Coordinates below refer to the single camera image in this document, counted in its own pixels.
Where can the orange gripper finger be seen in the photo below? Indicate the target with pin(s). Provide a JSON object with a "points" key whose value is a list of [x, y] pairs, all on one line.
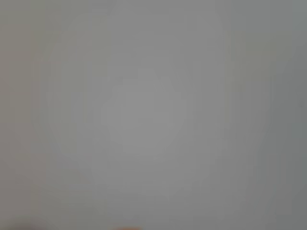
{"points": [[127, 228]]}

